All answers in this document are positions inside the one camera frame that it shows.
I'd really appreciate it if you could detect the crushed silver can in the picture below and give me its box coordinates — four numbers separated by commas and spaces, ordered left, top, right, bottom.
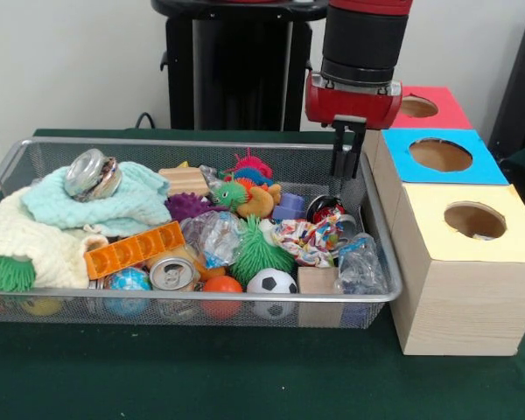
63, 148, 123, 203

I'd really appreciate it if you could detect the orange foam ball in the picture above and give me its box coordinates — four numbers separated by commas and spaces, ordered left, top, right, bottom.
202, 275, 244, 320

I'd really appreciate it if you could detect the silver soda can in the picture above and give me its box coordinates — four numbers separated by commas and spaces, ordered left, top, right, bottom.
149, 256, 201, 292

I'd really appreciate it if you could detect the wooden box with three holes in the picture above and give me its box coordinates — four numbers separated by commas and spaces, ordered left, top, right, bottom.
354, 85, 525, 356

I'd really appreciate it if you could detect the green furry monster toy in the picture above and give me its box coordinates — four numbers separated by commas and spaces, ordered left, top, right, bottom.
230, 215, 298, 285

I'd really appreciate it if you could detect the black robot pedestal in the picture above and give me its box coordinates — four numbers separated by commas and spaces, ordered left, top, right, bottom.
150, 0, 333, 132

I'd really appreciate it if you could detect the orange plastic block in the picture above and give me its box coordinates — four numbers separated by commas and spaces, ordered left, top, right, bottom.
83, 220, 186, 281

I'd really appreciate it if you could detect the black and white soccer ball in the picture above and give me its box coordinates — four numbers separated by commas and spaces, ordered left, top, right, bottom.
246, 267, 298, 319

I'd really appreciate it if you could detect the silver mesh bin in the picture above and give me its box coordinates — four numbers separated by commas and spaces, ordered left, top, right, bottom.
0, 136, 403, 330

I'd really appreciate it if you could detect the crushed red soda can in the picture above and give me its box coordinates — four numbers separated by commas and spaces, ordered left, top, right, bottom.
308, 195, 355, 246

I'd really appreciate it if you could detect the green spiky ball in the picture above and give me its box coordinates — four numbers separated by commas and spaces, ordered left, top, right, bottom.
0, 255, 37, 293

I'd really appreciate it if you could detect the crushed clear plastic bottle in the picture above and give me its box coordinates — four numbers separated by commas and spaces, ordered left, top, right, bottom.
334, 233, 389, 294

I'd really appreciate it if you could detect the cream knitted cloth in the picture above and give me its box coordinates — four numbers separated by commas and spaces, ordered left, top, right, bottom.
0, 185, 110, 290

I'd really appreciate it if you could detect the mint knitted cloth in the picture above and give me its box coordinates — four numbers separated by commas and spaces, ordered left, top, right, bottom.
20, 160, 172, 237

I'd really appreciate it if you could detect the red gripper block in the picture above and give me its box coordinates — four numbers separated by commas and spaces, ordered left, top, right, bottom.
304, 71, 403, 179

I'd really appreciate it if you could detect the confetti print cloth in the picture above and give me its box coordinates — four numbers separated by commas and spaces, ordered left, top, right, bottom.
270, 217, 347, 268

